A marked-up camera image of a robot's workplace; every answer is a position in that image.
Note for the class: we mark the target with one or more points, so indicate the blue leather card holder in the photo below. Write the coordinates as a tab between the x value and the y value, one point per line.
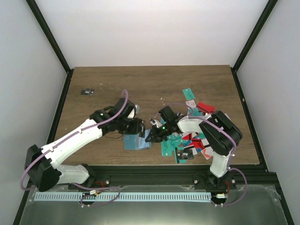
135	142

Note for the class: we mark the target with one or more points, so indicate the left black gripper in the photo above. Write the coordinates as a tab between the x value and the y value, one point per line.
137	128

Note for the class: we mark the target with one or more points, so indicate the black VIP card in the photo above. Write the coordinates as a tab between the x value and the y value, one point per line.
183	155

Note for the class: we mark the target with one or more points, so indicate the light blue slotted cable duct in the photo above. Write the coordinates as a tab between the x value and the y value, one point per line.
124	197

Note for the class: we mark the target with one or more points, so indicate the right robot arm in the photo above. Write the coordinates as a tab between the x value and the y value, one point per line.
222	135

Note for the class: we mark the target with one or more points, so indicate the small black card far left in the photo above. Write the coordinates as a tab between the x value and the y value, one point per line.
87	92

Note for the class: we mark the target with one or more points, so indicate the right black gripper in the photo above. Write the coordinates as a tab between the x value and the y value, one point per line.
153	133

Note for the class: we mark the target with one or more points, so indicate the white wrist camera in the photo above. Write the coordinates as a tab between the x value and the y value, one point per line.
134	112
154	122

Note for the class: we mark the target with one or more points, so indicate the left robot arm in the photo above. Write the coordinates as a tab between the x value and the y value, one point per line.
44	165

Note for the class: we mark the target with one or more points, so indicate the black aluminium frame rail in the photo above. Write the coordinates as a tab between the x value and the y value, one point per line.
198	176

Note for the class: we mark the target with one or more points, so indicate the teal card top right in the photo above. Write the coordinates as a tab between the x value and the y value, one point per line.
188	94

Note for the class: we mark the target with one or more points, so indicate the white card with red pattern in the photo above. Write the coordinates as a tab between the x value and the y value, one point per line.
191	103

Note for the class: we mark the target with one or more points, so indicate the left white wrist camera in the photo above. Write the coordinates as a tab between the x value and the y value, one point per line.
134	112

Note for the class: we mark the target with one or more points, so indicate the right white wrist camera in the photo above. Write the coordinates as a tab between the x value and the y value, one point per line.
154	122

